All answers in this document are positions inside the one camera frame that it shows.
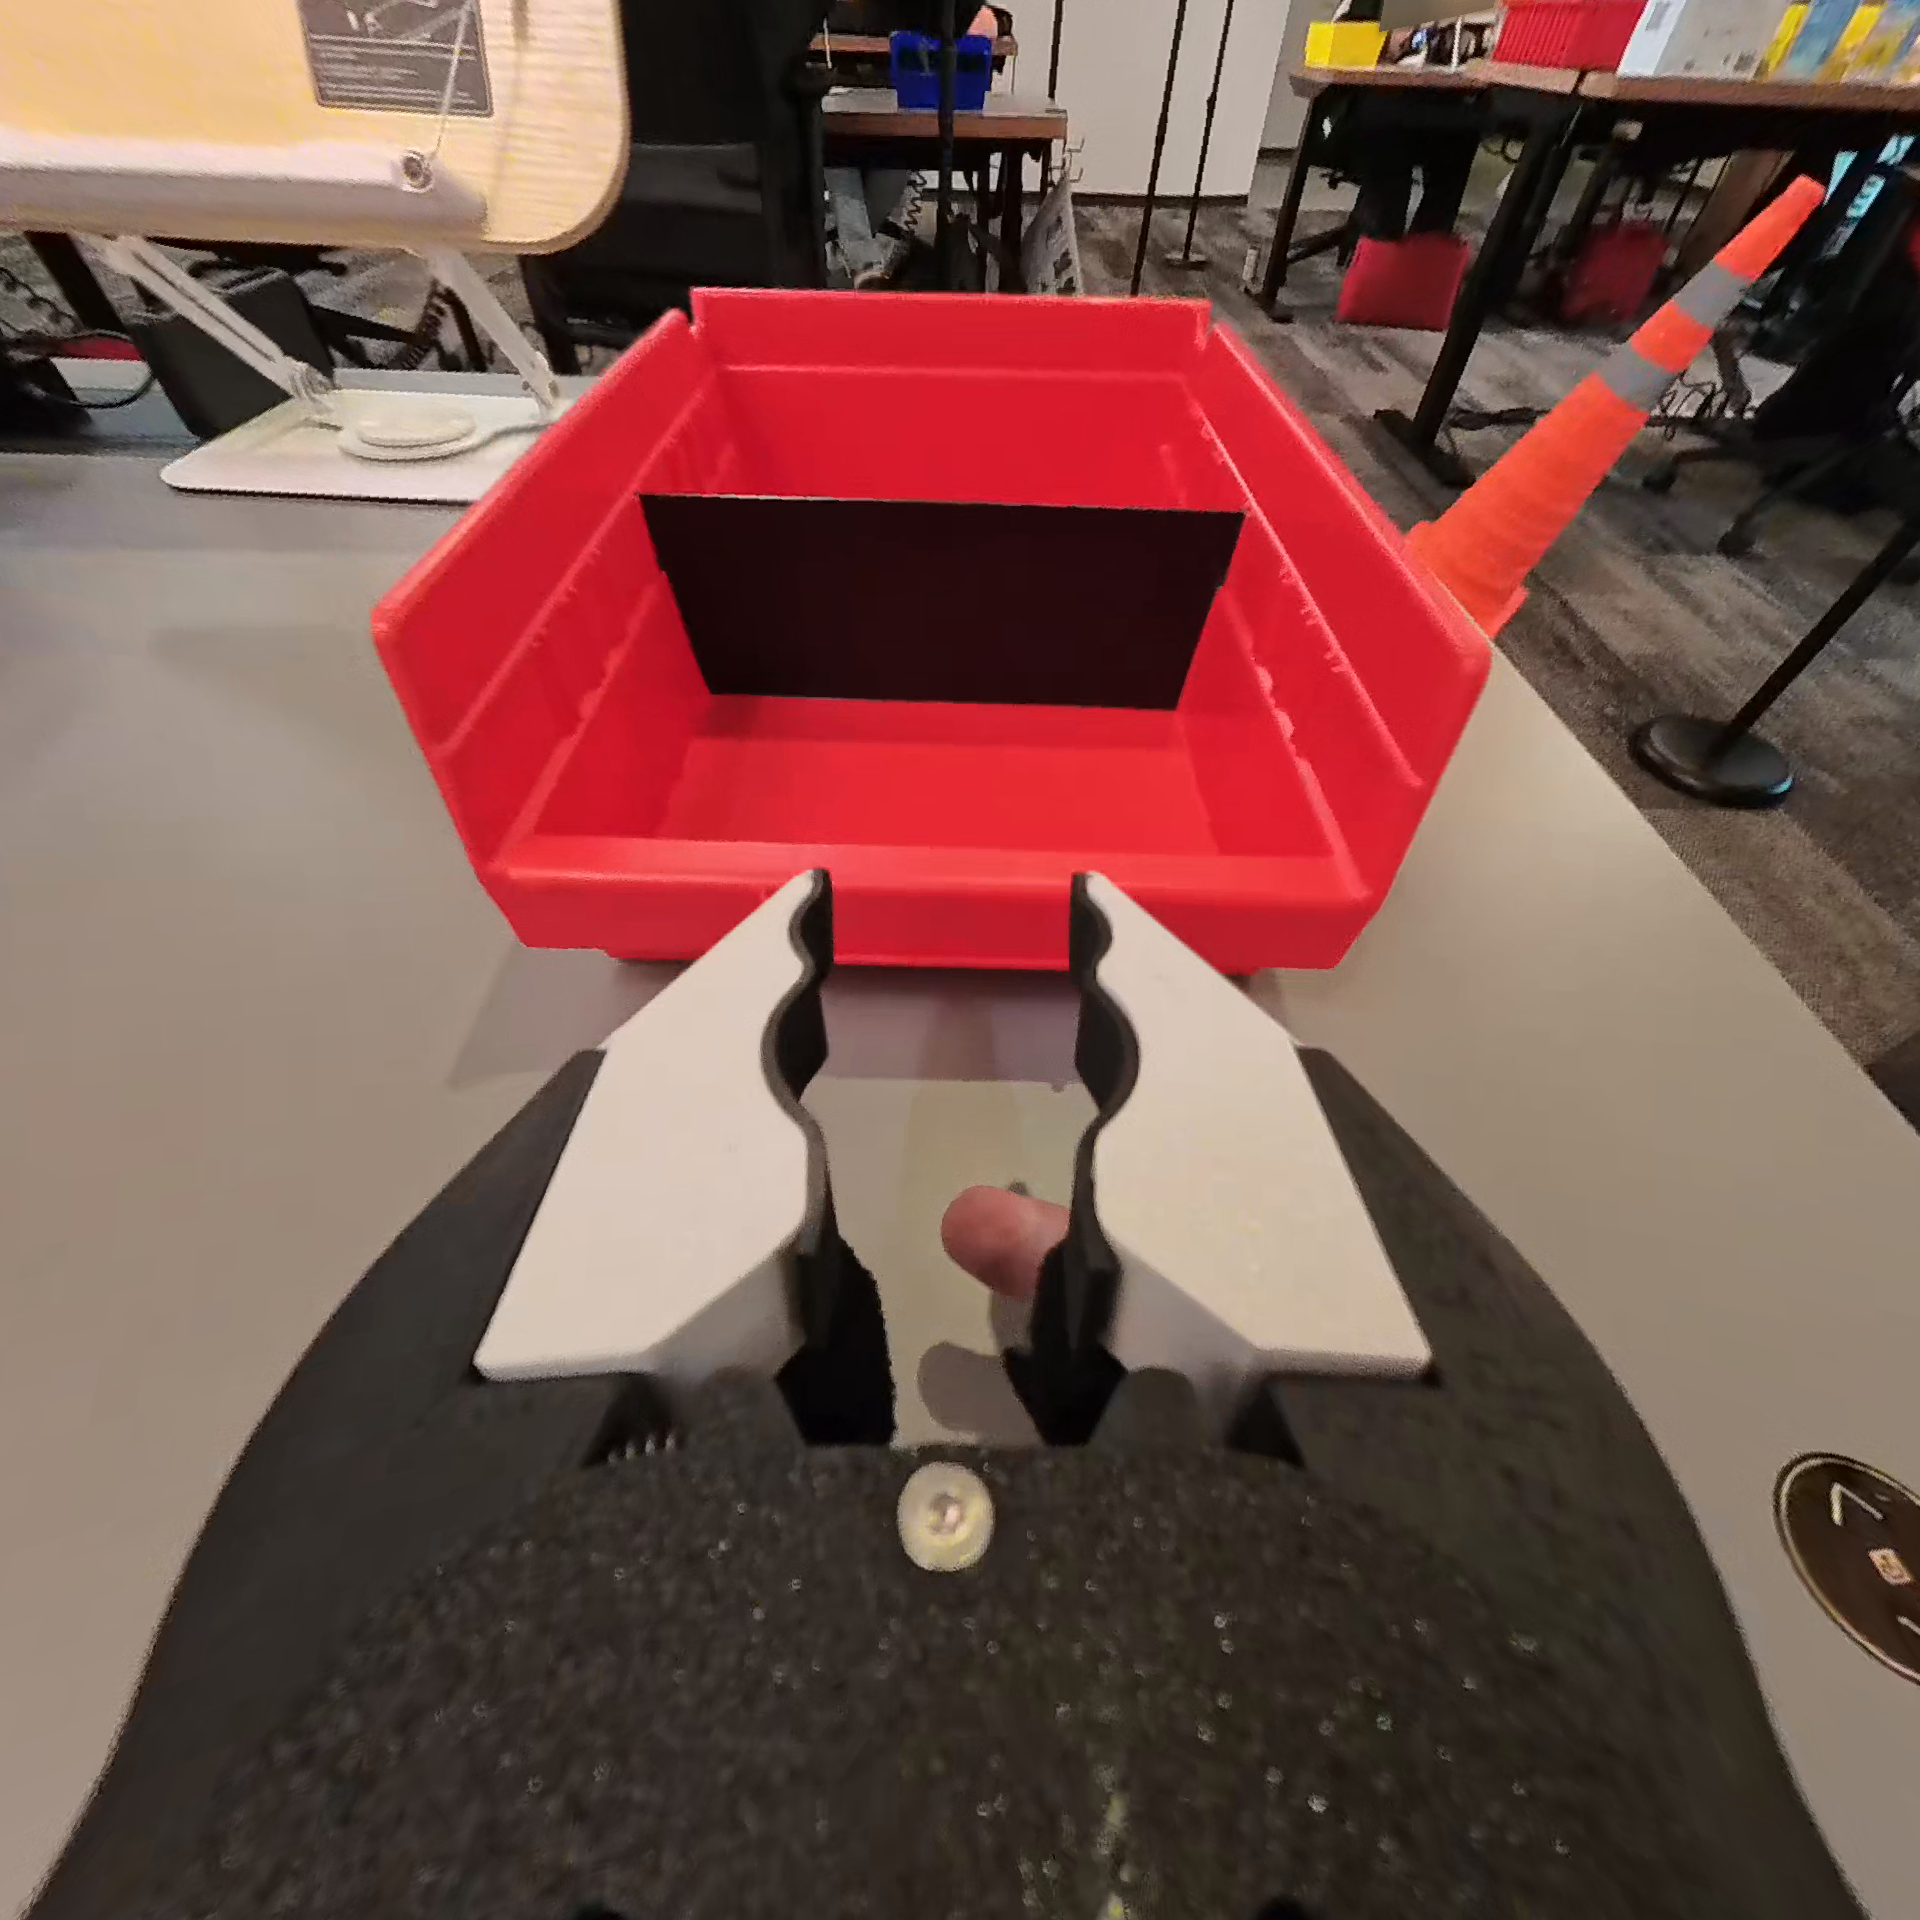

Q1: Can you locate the small wooden table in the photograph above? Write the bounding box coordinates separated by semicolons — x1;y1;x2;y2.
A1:
818;85;1074;294

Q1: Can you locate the row of colourful boxes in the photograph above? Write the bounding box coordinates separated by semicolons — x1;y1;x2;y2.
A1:
1759;0;1920;85

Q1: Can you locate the white stand with wooden top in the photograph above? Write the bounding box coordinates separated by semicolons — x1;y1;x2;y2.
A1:
0;0;631;505

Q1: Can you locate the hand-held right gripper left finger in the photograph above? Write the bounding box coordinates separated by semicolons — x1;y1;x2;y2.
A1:
472;869;890;1445

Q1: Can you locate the red bag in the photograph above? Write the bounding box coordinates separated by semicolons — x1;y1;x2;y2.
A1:
1556;214;1670;325
1334;228;1481;329

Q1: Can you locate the red storage bin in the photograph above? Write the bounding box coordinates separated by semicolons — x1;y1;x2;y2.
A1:
370;283;1496;973

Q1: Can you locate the black round desk grommet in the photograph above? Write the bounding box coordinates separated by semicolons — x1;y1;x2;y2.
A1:
1772;1450;1920;1685

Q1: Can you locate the black stanchion post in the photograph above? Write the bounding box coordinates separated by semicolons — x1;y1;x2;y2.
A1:
1629;515;1920;810

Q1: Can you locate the black swivel chair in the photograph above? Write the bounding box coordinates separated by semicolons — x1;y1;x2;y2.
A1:
1640;133;1920;560

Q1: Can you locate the grey desk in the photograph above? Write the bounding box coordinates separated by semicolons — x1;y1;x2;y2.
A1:
0;450;1920;1920

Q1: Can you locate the wooden table with black legs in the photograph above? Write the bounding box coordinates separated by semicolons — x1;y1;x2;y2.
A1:
1255;59;1920;485

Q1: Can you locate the orange traffic cone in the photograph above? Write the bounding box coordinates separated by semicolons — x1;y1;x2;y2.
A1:
1404;173;1829;642

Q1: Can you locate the white box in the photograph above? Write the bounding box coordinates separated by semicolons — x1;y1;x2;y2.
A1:
1613;0;1782;81

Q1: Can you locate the black box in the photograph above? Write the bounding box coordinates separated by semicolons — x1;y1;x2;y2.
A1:
125;266;336;441

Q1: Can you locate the black office chair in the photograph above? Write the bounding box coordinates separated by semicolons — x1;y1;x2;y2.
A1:
515;0;829;380

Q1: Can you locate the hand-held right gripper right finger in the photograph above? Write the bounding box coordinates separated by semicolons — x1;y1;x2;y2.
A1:
1002;869;1435;1445

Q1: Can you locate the black bin divider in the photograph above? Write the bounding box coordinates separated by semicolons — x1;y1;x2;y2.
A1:
638;492;1248;711

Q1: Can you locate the red basket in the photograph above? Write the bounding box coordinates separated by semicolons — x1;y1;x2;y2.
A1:
1490;0;1650;74

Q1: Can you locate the person's right hand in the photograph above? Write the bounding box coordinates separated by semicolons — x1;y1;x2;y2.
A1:
941;1184;1074;1296

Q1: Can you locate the small blue bin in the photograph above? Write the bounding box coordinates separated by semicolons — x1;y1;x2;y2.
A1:
887;29;995;115

